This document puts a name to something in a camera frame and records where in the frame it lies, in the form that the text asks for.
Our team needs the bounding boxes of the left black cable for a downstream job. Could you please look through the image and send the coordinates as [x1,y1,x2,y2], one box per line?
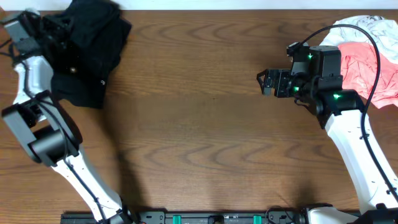
[0,39,108,223]

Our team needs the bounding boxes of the black t-shirt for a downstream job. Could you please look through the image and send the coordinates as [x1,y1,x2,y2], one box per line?
[59,0,120,47]

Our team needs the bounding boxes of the white printed t-shirt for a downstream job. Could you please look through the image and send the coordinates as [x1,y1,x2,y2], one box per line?
[320,15,397,64]

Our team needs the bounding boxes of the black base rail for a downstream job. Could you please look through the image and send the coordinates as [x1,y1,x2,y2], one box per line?
[60,203,361,224]

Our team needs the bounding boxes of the coral pink t-shirt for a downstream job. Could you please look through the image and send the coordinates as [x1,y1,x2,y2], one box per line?
[338,42,397,109]

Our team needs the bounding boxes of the right black cable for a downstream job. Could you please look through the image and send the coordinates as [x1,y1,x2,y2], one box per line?
[287,24,398,203]

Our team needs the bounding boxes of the folded black pants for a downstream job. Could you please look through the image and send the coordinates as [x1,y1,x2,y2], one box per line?
[52,17,132,109]

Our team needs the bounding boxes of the black cable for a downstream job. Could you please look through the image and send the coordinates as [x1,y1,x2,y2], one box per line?
[0,39,108,223]
[287,24,398,203]

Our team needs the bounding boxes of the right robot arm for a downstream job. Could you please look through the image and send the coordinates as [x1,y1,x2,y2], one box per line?
[256,69,397,223]

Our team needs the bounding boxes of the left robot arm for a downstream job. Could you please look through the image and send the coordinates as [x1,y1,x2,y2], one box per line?
[1,10,137,223]

